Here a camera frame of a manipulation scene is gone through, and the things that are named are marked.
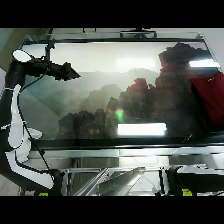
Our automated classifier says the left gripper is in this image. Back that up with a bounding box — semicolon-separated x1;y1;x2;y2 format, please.
49;61;82;82

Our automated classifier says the black cable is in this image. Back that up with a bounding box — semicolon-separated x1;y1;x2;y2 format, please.
17;73;54;175

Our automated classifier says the silver frame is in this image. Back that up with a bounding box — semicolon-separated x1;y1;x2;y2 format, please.
19;28;224;197

